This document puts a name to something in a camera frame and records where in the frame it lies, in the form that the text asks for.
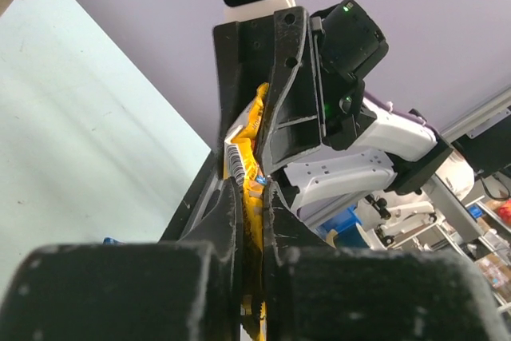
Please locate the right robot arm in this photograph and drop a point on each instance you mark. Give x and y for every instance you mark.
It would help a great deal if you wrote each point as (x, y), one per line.
(369, 146)

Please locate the yellow candy bag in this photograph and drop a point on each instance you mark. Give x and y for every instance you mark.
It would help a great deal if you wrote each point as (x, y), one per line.
(249, 181)

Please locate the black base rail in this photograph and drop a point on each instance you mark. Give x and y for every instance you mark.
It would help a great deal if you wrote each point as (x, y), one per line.
(187, 223)

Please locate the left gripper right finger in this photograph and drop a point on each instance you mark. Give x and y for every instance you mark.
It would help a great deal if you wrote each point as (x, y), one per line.
(316, 292)

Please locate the blue M&M bag on table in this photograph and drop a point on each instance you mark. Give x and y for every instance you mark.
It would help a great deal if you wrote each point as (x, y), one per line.
(112, 241)

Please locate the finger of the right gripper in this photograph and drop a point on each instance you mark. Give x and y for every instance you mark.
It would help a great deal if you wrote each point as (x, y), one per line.
(289, 102)
(244, 60)

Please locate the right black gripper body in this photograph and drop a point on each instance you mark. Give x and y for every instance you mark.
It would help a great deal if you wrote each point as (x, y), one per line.
(317, 125)

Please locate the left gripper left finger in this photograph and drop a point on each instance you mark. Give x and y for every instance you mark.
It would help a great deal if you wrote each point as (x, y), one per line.
(189, 289)

